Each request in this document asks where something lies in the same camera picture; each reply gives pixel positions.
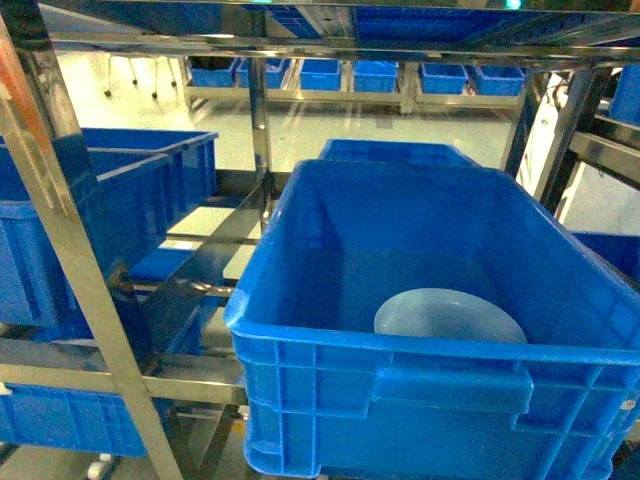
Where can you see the stainless steel shelf rack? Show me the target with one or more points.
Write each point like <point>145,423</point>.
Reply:
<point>41,129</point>

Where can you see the blue crate left front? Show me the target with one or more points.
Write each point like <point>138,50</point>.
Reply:
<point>47,248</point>

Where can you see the light blue round tray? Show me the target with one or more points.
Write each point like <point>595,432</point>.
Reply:
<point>446,314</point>

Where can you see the blue crate bottom left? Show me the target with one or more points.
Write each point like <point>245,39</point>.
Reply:
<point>78,420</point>

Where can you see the large blue crate front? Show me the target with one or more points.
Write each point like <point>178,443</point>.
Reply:
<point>329,396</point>

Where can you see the distant steel shelf rack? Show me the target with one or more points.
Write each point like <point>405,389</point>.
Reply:
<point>407,98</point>

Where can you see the blue crate behind front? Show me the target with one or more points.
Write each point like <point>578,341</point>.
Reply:
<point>428,154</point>

